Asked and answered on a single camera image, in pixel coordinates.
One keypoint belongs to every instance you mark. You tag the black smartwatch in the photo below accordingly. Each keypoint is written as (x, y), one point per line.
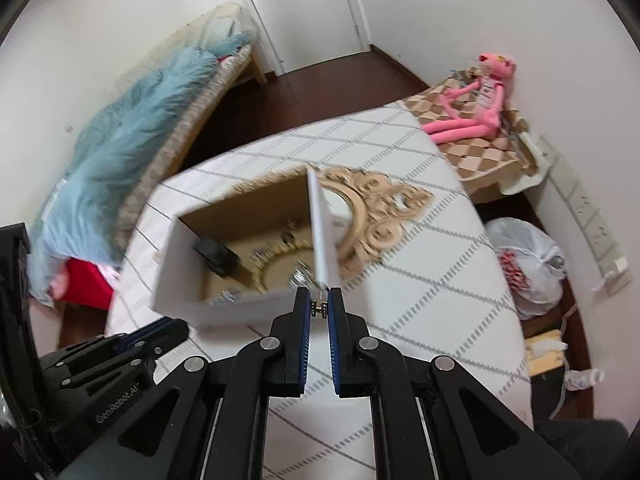
(215, 255)

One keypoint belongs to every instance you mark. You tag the yellow cardboard piece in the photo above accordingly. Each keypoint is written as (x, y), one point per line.
(545, 352)

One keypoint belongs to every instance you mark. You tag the white door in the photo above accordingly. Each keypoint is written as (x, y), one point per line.
(310, 10)

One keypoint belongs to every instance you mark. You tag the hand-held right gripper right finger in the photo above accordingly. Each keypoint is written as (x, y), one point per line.
(334, 340)

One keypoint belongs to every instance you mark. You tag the small white bottle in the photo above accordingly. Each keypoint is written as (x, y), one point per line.
(585, 379)

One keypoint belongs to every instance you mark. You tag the small silver charm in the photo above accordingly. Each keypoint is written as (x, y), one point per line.
(320, 309)

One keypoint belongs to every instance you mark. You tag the blue duvet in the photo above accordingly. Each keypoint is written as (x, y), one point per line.
(115, 150)

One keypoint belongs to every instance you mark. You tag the red blanket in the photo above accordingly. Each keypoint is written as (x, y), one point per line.
(85, 280)

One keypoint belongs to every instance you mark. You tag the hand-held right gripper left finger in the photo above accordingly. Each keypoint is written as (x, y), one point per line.
(301, 340)

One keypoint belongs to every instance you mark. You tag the pink plush toy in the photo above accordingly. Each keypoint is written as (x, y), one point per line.
(460, 130)

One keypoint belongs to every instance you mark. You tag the white charger plug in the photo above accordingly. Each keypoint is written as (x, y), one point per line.
(617, 270)

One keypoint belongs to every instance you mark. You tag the white plastic bag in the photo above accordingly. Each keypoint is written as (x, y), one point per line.
(540, 260)

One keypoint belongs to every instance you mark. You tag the white diamond-patterned tablecloth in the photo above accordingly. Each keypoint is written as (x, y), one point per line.
(425, 270)

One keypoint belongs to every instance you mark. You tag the silver pin brooch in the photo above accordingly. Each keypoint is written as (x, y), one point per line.
(260, 256)

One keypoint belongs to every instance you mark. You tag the white striped pillow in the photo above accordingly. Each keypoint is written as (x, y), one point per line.
(212, 32)

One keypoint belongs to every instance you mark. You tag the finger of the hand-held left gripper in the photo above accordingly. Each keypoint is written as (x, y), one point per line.
(100, 370)
(150, 332)

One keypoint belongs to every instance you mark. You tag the cardboard box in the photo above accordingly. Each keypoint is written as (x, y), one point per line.
(225, 312)

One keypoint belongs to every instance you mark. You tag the wooden bed frame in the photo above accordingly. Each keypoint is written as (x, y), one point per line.
(255, 65)

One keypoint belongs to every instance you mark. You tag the checkered cushion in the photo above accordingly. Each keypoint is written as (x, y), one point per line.
(475, 157)

